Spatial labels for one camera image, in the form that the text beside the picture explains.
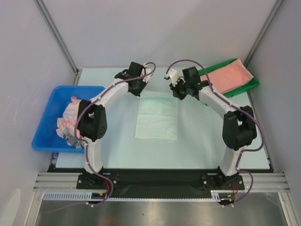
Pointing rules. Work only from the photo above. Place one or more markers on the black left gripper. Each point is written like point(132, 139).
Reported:
point(138, 92)

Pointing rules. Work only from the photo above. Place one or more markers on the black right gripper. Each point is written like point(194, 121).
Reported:
point(177, 89)

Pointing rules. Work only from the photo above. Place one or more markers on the light blue towel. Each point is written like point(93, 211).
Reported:
point(157, 119)

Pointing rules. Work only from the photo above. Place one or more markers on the pale pink towel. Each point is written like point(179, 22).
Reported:
point(66, 123)

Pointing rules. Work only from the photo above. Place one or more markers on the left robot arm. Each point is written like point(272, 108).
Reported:
point(91, 124)

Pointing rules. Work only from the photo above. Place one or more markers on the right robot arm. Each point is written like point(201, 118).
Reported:
point(238, 130)

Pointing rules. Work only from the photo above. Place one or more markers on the green plastic tray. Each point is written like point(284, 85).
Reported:
point(249, 86)

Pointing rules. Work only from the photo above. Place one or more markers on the patterned blue white towel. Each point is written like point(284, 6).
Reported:
point(73, 141)

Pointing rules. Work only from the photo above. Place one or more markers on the blue plastic bin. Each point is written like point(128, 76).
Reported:
point(46, 138)

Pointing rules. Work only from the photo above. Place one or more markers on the white slotted cable duct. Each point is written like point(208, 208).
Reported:
point(204, 196)

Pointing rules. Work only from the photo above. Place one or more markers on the aluminium frame rail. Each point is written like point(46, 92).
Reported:
point(262, 182)

